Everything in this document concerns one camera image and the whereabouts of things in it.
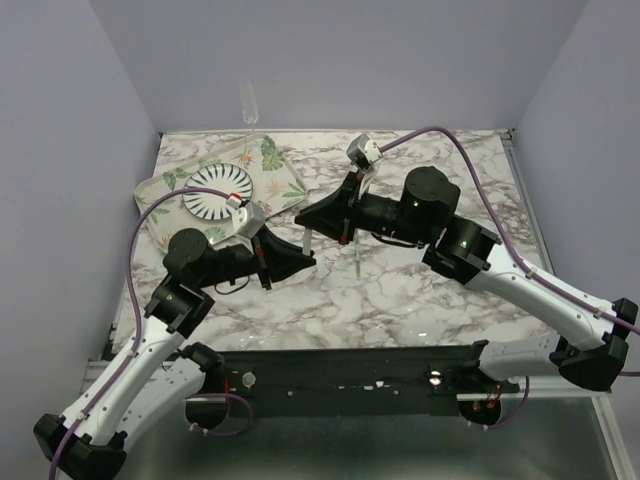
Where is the white blue striped plate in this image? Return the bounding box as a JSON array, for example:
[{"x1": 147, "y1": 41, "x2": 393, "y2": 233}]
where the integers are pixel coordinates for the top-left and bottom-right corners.
[{"x1": 183, "y1": 163, "x2": 254, "y2": 221}]

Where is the white marker with pink tip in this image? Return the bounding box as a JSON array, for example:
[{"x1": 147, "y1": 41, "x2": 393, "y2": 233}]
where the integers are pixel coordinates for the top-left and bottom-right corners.
[{"x1": 302, "y1": 228, "x2": 312, "y2": 256}]

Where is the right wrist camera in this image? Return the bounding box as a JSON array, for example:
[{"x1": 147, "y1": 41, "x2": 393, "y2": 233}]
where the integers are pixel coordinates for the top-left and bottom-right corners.
[{"x1": 346, "y1": 133, "x2": 383, "y2": 172}]

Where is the floral rectangular tray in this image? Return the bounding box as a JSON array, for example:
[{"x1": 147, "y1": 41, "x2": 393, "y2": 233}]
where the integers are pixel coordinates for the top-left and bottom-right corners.
[{"x1": 134, "y1": 133, "x2": 308, "y2": 253}]

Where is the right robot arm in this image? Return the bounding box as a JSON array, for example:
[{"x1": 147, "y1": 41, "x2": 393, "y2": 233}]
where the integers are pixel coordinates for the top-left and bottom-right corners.
[{"x1": 294, "y1": 167, "x2": 638, "y2": 392}]

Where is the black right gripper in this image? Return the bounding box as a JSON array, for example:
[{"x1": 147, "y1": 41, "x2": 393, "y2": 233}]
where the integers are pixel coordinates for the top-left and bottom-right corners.
[{"x1": 295, "y1": 171, "x2": 429, "y2": 248}]

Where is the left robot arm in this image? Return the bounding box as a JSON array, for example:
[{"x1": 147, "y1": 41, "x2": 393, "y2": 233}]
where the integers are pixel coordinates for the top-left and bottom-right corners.
[{"x1": 34, "y1": 226, "x2": 316, "y2": 479}]

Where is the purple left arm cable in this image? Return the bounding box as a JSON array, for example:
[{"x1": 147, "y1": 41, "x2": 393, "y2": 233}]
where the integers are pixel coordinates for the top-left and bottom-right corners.
[{"x1": 47, "y1": 188, "x2": 254, "y2": 480}]

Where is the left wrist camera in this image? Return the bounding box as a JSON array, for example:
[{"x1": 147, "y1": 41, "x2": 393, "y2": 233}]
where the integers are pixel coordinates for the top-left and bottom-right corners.
[{"x1": 226, "y1": 193, "x2": 265, "y2": 240}]

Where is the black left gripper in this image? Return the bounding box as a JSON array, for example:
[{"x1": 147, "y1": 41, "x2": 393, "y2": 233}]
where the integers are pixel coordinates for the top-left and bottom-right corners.
[{"x1": 197, "y1": 222, "x2": 317, "y2": 290}]

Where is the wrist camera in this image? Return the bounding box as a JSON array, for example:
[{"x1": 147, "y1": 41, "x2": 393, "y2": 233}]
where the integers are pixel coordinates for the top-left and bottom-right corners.
[
  {"x1": 226, "y1": 193, "x2": 265, "y2": 240},
  {"x1": 346, "y1": 133, "x2": 383, "y2": 172}
]

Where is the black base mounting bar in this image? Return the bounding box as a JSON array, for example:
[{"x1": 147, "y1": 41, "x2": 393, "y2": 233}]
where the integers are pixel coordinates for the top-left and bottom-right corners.
[{"x1": 178, "y1": 343, "x2": 497, "y2": 419}]

